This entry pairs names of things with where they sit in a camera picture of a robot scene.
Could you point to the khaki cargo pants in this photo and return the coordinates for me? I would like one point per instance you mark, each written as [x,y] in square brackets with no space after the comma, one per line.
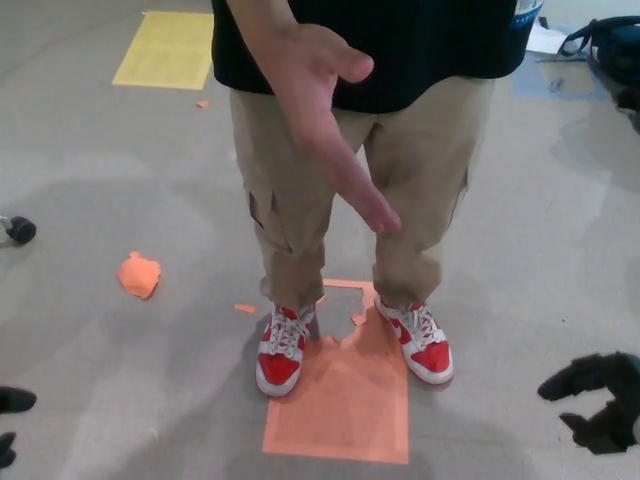
[425,165]

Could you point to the yellow tape floor square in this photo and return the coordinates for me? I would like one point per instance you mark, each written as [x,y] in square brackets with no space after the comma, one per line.
[165,50]

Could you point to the black chair caster wheel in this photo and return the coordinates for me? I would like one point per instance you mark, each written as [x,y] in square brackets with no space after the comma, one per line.
[21,230]

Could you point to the person's right hand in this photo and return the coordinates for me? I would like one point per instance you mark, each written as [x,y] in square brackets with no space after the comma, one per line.
[310,75]

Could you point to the person's left red white sneaker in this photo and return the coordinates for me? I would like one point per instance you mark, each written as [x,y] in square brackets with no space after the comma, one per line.
[425,350]

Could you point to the black t-shirt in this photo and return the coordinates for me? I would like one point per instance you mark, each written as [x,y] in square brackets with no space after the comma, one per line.
[425,45]

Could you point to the crumpled orange tape piece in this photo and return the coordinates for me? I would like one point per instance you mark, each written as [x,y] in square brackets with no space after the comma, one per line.
[139,276]

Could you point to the robot black right hand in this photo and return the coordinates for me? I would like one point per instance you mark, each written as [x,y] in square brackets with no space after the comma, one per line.
[607,380]

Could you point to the dark blue backpack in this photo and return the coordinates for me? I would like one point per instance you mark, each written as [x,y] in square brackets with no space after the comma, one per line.
[617,50]

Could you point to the robot black left hand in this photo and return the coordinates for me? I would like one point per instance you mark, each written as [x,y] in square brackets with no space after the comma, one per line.
[15,399]

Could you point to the person's right red white sneaker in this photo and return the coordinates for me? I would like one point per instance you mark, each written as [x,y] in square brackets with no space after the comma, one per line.
[280,360]

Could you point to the clear water bottle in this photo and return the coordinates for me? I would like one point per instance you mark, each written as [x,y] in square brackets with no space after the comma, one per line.
[529,10]

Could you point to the small orange tape scrap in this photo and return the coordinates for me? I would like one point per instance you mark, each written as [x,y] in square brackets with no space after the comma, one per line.
[245,308]
[202,104]

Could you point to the person's red white sneaker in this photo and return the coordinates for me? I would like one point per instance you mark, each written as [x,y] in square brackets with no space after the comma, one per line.
[425,350]
[280,360]

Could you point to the person's right forearm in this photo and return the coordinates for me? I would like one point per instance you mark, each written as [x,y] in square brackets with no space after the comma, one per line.
[262,17]

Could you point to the white paper sheet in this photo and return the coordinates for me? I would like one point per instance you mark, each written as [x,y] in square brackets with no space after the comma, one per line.
[545,37]

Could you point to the orange tape floor square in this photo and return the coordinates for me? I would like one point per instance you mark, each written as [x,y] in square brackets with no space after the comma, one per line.
[345,415]

